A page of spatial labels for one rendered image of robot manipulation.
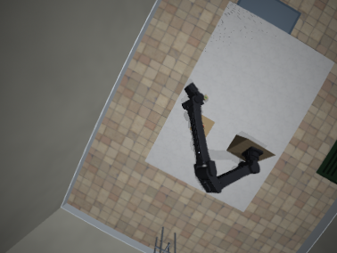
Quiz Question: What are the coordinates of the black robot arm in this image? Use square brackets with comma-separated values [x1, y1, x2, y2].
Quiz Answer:
[182, 83, 263, 193]

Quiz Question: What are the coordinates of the tan mat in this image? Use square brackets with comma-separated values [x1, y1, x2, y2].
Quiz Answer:
[201, 115, 215, 137]

